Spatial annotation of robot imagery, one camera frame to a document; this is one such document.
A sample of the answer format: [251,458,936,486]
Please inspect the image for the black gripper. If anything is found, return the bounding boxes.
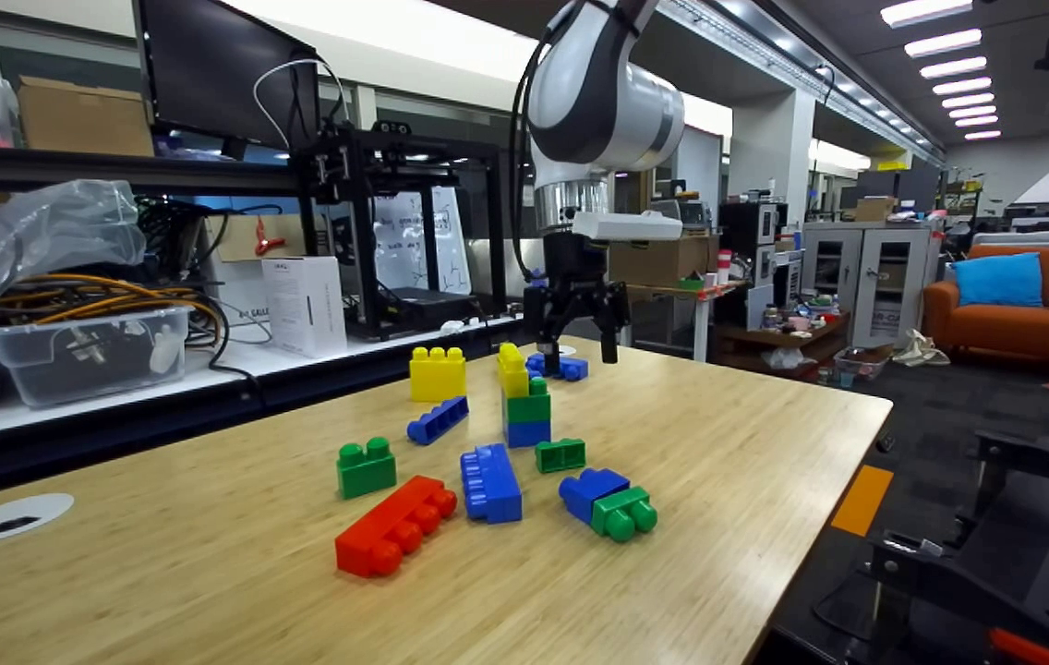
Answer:
[522,231,630,370]

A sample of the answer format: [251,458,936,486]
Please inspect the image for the yellow three-stud block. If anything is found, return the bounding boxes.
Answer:
[496,342,533,403]

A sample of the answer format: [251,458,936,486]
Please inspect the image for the narrow green block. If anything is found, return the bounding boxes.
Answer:
[502,374,555,430]

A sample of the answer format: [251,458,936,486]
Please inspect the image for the square blue block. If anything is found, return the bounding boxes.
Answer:
[555,467,635,529]

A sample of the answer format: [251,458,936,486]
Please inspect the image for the wide blue block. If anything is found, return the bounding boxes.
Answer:
[550,351,593,387]

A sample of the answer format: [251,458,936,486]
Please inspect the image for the small green block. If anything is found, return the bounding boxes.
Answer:
[533,438,590,478]
[588,486,660,547]

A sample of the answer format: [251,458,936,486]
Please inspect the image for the tall yellow block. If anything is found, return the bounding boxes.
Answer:
[406,345,471,408]

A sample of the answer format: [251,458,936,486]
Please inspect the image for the slim long blue block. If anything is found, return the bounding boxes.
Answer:
[404,396,471,446]

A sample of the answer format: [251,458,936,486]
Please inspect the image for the thick long blue block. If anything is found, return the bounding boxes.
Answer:
[458,441,524,529]

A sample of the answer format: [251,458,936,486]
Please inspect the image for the green two-stud block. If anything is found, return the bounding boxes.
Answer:
[336,434,398,503]

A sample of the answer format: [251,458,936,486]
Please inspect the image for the red four-stud block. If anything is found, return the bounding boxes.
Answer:
[332,472,460,582]

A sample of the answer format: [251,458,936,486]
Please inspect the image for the brown cardboard box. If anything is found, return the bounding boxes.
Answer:
[604,232,723,297]
[13,76,161,164]

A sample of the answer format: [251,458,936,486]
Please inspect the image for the white office table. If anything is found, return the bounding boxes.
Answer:
[602,276,755,370]

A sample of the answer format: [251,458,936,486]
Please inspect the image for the black 3D printer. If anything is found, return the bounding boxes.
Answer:
[293,120,516,345]

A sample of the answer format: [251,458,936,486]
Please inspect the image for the white cardboard box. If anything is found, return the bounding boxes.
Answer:
[260,253,351,360]

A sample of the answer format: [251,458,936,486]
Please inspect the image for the white cabinet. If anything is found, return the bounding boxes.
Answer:
[799,217,930,360]

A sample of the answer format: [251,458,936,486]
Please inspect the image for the white side table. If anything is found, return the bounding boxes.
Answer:
[0,312,529,455]

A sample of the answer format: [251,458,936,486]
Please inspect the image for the orange sticker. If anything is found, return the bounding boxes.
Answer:
[826,458,896,545]

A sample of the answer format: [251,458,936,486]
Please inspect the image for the blue cushion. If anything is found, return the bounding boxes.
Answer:
[950,253,1049,313]

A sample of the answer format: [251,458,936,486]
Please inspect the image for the black monitor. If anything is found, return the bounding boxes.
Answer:
[133,0,330,154]

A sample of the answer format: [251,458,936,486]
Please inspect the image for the orange sofa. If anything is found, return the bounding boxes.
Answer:
[918,241,1049,374]

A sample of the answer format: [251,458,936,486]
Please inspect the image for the ceiling light panel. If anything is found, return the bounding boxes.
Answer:
[877,0,979,34]
[915,51,994,85]
[901,25,987,63]
[926,76,998,104]

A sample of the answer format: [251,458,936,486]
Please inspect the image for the clear plastic bin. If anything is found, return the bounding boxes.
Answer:
[0,305,197,412]

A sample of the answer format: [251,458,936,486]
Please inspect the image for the black shelf board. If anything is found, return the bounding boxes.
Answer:
[0,141,305,199]

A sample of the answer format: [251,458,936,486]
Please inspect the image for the clear plastic bag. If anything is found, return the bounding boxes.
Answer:
[0,179,155,419]

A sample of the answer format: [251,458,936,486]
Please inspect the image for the white table grommet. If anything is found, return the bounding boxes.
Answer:
[0,491,79,550]

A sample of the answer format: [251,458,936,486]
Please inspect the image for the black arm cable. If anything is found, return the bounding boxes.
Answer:
[505,30,559,290]

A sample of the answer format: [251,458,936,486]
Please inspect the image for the yellow cable bundle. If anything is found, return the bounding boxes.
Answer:
[0,270,235,361]

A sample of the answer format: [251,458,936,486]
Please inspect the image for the black cart with red handles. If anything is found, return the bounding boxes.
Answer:
[779,425,1049,665]

